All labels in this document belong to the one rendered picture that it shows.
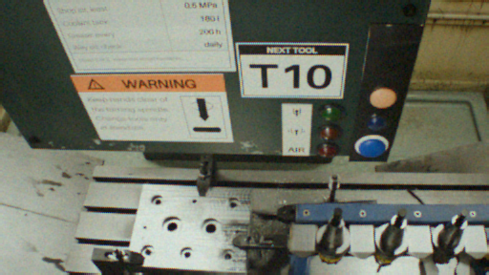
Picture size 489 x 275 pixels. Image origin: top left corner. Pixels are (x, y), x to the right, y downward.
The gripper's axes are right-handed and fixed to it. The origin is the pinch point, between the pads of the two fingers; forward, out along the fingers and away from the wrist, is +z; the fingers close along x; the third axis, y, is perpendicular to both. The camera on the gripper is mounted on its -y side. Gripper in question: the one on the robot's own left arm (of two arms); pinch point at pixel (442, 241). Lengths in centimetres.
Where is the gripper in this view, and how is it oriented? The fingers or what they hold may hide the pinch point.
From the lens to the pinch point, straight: 98.2
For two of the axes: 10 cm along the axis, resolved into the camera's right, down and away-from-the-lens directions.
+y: 0.6, 5.8, 8.1
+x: 10.0, 0.2, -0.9
